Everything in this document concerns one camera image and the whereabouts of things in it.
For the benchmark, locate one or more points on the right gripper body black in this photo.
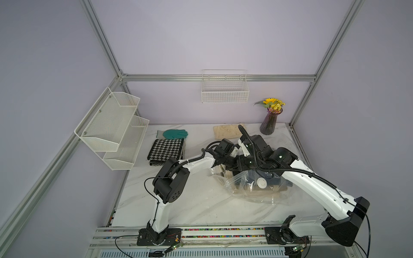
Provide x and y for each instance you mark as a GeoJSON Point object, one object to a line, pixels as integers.
{"type": "Point", "coordinates": [249, 162]}

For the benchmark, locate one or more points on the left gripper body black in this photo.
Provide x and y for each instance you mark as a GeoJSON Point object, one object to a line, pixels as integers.
{"type": "Point", "coordinates": [229, 162]}

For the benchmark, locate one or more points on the black white houndstooth scarf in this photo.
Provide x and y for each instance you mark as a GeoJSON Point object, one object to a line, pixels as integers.
{"type": "Point", "coordinates": [163, 149]}

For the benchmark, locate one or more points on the clear plastic vacuum bag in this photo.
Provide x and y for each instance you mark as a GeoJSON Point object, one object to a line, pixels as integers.
{"type": "Point", "coordinates": [281, 158]}

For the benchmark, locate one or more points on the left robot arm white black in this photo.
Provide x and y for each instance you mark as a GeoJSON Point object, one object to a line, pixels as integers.
{"type": "Point", "coordinates": [170, 182]}

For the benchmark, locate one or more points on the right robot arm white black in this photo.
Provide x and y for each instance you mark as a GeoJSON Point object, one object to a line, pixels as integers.
{"type": "Point", "coordinates": [343, 214]}

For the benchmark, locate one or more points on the cream knitted scarf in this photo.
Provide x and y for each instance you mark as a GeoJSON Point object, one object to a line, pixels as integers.
{"type": "Point", "coordinates": [224, 177]}

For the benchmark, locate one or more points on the white vacuum bag valve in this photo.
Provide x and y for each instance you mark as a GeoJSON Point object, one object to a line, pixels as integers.
{"type": "Point", "coordinates": [261, 183]}

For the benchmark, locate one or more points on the beige leather gloves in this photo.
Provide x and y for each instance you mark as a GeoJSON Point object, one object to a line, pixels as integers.
{"type": "Point", "coordinates": [227, 131]}

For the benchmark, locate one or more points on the dark grey folded garment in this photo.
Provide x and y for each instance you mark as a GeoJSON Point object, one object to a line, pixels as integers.
{"type": "Point", "coordinates": [251, 181]}

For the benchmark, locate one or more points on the purple glass vase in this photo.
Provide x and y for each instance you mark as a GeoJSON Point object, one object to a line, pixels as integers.
{"type": "Point", "coordinates": [268, 125]}

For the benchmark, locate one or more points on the yellow flower bouquet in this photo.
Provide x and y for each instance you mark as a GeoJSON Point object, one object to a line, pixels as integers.
{"type": "Point", "coordinates": [272, 104]}

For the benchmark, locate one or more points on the green work glove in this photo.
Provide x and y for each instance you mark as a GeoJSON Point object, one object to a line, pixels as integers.
{"type": "Point", "coordinates": [172, 134]}

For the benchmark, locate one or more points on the white mesh two-tier shelf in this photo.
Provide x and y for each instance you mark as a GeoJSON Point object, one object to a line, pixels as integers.
{"type": "Point", "coordinates": [113, 130]}

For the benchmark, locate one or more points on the white wire wall basket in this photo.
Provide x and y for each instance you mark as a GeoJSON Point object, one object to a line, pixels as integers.
{"type": "Point", "coordinates": [224, 86]}

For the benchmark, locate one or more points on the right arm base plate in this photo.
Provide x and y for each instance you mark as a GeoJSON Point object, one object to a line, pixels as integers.
{"type": "Point", "coordinates": [281, 236]}

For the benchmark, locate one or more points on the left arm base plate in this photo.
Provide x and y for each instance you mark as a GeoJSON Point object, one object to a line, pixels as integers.
{"type": "Point", "coordinates": [149, 237]}

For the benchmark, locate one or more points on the aluminium mounting rail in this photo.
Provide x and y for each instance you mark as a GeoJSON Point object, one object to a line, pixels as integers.
{"type": "Point", "coordinates": [198, 236]}

